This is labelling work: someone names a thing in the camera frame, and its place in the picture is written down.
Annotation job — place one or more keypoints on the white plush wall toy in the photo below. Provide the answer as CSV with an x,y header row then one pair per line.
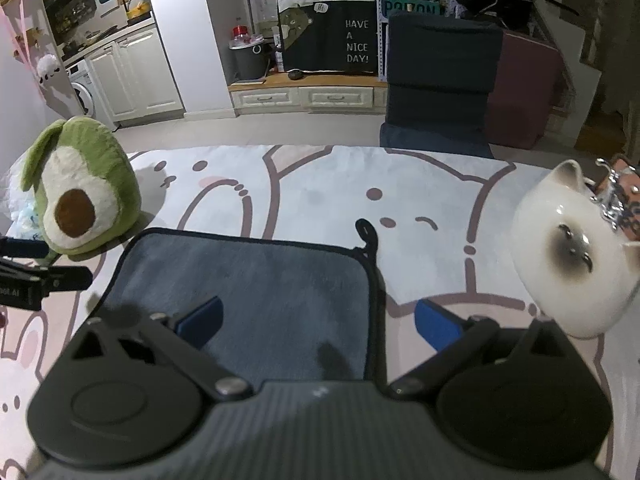
x,y
49,67

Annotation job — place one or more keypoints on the green avocado plush toy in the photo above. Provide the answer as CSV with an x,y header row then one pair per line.
x,y
85,180

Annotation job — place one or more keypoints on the clear plastic bag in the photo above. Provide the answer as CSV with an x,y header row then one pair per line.
x,y
17,210

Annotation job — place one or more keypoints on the red capped jar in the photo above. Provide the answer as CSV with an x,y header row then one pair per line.
x,y
242,32

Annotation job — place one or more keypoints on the low wooden drawer cabinet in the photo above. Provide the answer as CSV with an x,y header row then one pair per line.
x,y
305,94

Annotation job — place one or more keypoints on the white washing machine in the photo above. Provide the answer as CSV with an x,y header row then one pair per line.
x,y
82,90

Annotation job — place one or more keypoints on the white cat plush toy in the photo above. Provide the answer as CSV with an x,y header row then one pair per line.
x,y
560,255

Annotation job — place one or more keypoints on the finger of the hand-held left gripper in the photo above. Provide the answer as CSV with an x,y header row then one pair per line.
x,y
65,278
22,247

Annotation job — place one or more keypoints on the maroon cushion block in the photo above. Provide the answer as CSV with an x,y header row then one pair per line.
x,y
522,90

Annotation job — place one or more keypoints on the grey trash can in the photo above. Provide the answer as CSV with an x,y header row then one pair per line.
x,y
248,62

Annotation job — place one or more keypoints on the yellow pot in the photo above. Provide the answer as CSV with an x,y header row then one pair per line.
x,y
137,5

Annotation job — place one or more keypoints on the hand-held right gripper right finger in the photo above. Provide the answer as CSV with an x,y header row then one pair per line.
x,y
436,327

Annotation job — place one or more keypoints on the printed cartoon blanket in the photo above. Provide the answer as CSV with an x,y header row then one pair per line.
x,y
300,195

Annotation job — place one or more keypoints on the grey towel with black edging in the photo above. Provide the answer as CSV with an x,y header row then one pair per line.
x,y
280,290

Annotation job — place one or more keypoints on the green sign board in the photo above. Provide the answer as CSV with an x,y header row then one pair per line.
x,y
412,7

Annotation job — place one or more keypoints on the dark blue folding floor chair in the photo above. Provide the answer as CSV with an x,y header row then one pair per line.
x,y
440,75

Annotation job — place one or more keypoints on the white kitchen cabinet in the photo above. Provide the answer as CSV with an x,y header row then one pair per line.
x,y
140,75

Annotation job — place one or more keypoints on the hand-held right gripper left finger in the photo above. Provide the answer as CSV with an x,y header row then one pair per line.
x,y
202,324

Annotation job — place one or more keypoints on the black printed cloth cover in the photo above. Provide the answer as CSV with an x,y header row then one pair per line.
x,y
330,35

